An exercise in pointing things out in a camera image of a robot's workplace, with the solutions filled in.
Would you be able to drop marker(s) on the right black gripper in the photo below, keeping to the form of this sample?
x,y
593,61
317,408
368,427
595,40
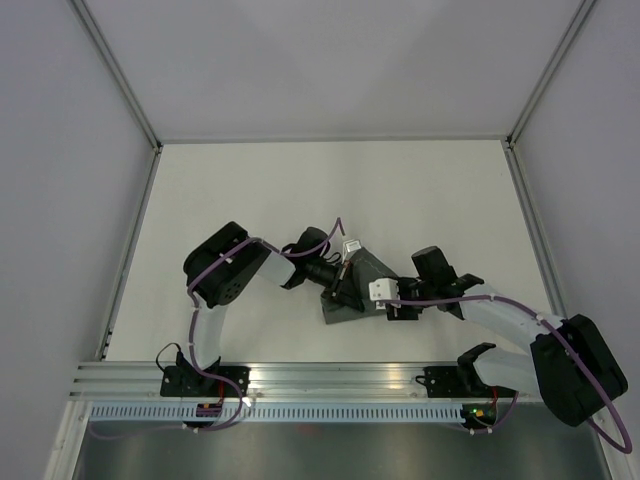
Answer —
x,y
403,313

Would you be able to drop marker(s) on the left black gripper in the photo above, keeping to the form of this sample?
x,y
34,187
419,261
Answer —
x,y
335,291

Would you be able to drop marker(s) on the grey cloth napkin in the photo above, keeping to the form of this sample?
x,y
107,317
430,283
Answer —
x,y
365,269

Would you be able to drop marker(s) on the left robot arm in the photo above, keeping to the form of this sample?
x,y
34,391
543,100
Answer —
x,y
221,268

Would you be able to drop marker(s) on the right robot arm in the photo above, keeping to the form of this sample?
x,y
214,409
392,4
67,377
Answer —
x,y
563,361

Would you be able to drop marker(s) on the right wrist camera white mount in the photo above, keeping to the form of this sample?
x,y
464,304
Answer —
x,y
384,292

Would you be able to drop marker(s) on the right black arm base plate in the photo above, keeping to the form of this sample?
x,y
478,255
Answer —
x,y
443,382

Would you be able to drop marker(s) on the right aluminium table edge rail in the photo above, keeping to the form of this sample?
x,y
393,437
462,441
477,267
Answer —
x,y
542,252

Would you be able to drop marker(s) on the aluminium table edge rail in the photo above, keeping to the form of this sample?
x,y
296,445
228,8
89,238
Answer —
x,y
542,252
130,242

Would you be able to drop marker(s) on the white slotted cable duct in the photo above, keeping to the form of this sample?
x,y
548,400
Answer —
x,y
280,412

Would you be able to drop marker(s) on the back aluminium frame bar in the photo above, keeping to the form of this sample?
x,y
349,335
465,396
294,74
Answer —
x,y
334,138

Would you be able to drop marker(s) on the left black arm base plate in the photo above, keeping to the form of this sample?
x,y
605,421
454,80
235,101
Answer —
x,y
184,382

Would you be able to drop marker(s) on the left aluminium table edge rail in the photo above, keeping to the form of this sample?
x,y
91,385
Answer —
x,y
130,242

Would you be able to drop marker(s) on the aluminium mounting rail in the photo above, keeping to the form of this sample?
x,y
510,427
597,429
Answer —
x,y
271,382

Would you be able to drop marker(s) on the right aluminium frame post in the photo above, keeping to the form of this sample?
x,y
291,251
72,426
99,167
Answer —
x,y
567,40

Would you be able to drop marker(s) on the aluminium frame post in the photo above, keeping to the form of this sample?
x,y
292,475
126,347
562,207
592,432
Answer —
x,y
567,40
100,43

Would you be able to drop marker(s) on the left aluminium frame post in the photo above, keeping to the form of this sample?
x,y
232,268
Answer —
x,y
100,43

